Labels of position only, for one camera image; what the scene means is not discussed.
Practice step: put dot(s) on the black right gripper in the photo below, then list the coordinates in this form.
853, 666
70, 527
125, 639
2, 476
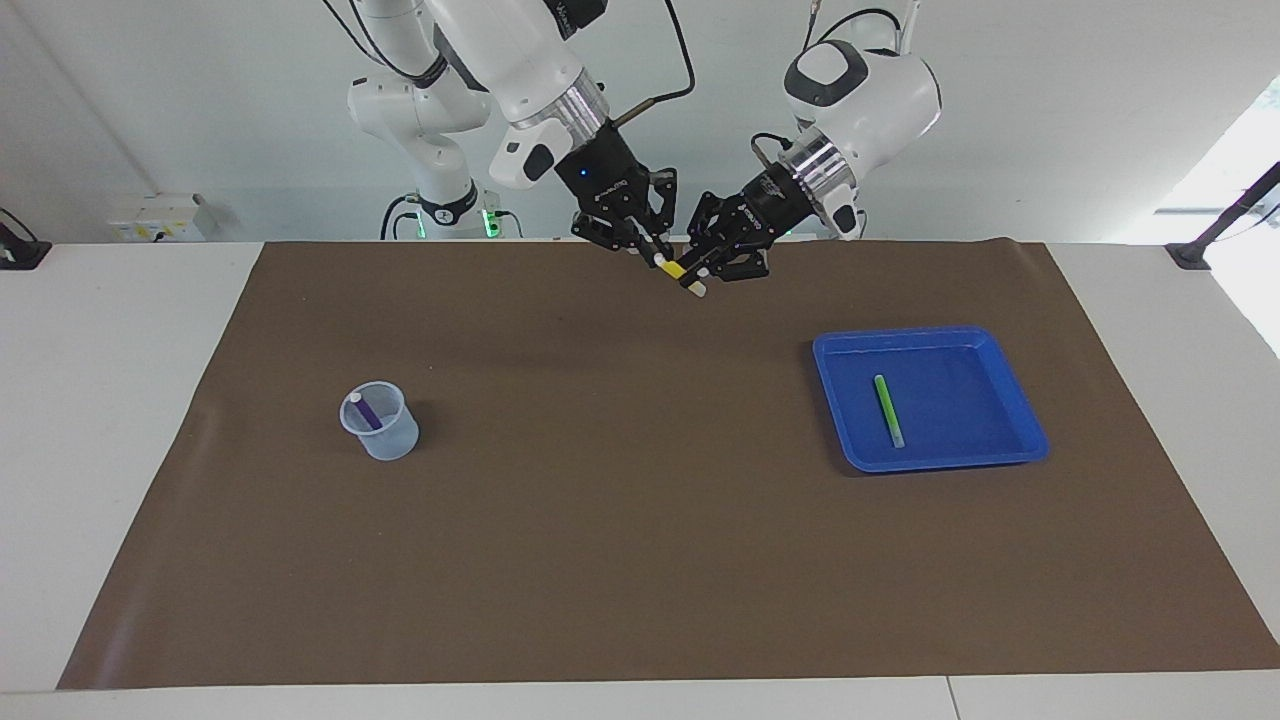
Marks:
600, 170

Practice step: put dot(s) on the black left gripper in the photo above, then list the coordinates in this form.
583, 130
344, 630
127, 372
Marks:
775, 205

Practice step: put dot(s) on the yellow pen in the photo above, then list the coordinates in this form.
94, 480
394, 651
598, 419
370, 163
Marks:
676, 270

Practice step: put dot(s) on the green pen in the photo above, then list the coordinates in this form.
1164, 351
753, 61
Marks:
888, 410

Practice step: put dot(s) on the purple pen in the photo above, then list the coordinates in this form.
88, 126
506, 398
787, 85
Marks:
368, 412

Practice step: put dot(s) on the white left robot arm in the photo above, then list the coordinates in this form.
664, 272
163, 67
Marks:
890, 100

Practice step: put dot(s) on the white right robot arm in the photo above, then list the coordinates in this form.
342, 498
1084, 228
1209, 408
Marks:
510, 60

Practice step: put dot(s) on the blue plastic tray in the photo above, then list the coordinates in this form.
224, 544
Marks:
960, 400

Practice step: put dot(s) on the brown table mat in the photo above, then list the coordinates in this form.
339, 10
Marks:
640, 560

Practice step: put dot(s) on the translucent plastic cup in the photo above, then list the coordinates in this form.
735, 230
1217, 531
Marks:
395, 445

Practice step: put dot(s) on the white socket box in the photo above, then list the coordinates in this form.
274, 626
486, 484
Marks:
160, 215

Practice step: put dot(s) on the black table clamp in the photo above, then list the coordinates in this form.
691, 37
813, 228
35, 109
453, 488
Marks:
25, 255

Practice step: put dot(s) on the black camera stand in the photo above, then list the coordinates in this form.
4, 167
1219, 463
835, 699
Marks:
1190, 252

